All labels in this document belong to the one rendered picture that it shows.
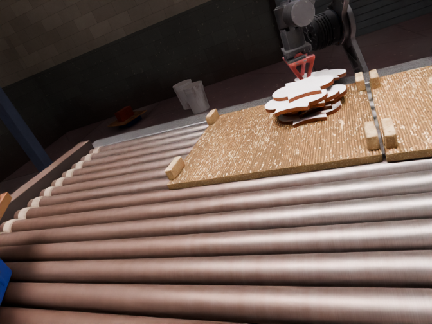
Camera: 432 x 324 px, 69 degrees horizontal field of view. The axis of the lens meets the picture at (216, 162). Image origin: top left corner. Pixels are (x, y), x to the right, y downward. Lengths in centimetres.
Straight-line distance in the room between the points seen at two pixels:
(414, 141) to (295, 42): 43
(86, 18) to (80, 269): 582
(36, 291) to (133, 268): 19
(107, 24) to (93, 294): 573
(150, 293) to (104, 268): 13
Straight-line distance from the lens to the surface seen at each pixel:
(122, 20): 598
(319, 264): 41
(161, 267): 50
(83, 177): 103
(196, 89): 429
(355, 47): 192
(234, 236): 48
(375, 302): 38
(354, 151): 57
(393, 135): 55
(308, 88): 73
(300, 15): 81
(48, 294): 63
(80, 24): 635
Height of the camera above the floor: 123
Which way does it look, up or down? 26 degrees down
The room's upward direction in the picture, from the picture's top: 23 degrees counter-clockwise
